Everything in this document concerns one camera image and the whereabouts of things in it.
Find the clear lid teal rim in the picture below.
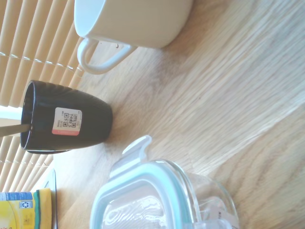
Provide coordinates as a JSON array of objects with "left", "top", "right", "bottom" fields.
[{"left": 90, "top": 135, "right": 203, "bottom": 229}]

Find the glass food container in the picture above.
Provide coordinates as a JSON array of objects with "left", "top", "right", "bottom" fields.
[{"left": 152, "top": 159, "right": 239, "bottom": 229}]

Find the black mug with sticker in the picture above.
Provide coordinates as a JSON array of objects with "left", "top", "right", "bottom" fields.
[{"left": 19, "top": 80, "right": 113, "bottom": 155}]

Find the white mug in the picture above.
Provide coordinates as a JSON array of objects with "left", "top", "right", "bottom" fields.
[{"left": 73, "top": 0, "right": 194, "bottom": 75}]

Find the yellow green sponge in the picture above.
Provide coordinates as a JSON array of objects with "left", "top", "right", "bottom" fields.
[{"left": 32, "top": 187, "right": 53, "bottom": 229}]

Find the wide beige window blind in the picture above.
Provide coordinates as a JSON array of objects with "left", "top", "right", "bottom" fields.
[
  {"left": 0, "top": 0, "right": 84, "bottom": 109},
  {"left": 0, "top": 133, "right": 54, "bottom": 193}
]

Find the yellow Lysol wipes canister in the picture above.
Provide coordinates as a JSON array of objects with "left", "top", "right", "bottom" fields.
[{"left": 0, "top": 190, "right": 39, "bottom": 229}]

